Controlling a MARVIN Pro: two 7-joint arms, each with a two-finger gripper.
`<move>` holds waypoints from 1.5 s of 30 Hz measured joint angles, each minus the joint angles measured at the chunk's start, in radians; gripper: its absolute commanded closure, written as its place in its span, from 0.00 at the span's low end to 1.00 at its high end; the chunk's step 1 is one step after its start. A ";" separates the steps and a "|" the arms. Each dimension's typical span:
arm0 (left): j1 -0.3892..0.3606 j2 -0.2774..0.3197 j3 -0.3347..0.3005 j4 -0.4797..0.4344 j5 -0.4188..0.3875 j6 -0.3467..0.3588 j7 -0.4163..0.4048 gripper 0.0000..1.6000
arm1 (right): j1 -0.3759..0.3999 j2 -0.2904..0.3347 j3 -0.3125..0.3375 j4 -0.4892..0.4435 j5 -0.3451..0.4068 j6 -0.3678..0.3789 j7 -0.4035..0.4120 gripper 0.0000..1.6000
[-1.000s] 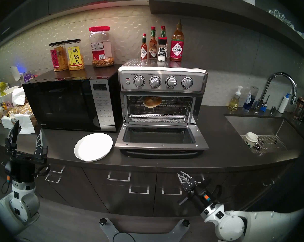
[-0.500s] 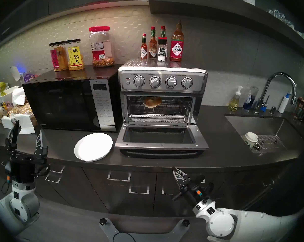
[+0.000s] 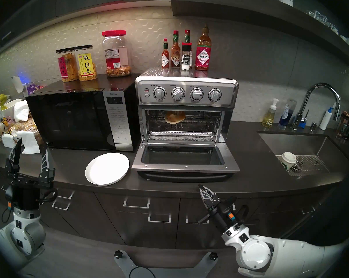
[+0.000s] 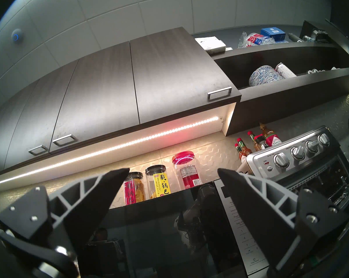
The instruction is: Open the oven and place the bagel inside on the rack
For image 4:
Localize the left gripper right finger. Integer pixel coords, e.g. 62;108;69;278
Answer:
218;168;348;276

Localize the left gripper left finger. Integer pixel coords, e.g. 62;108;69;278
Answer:
0;168;130;259

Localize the stainless steel toaster oven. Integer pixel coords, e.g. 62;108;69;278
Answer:
246;126;349;218

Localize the black microwave oven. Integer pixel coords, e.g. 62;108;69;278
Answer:
76;179;270;278

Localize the snack jar red label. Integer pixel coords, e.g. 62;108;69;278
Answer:
123;172;146;206

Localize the small red Tabasco bottle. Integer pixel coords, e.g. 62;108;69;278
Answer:
235;143;247;164

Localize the LED light strip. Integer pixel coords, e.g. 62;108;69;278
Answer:
0;116;220;187

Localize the medium orange Tabasco bottle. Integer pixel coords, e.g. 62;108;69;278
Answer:
237;138;253;157

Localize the green label Tabasco bottle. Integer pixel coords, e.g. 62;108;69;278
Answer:
248;131;262;152

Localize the large Tabasco sauce bottle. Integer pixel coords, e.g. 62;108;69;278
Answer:
260;122;282;147

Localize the snack jar yellow label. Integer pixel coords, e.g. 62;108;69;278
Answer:
145;165;172;200

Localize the large jar red lid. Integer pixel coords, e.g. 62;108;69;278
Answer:
172;151;203;191

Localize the white cylindrical can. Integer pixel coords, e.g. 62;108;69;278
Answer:
275;63;297;79

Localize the dark wood upper cabinet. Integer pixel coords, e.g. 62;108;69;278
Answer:
0;27;242;178

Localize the clear plastic bag red print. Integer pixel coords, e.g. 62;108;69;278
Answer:
238;32;276;49

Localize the white flat box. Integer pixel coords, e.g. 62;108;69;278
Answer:
195;36;226;55

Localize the round white ceiling device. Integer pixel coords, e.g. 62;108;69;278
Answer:
11;28;25;42

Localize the blue cardboard box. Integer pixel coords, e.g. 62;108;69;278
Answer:
261;27;286;42

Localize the small black metal device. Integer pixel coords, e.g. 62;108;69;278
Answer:
303;28;330;43

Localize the silver cabinet door handle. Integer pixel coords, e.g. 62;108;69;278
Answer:
52;134;77;148
28;145;50;156
207;87;233;102

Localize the dark wood wall shelf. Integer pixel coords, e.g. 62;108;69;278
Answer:
211;20;349;136

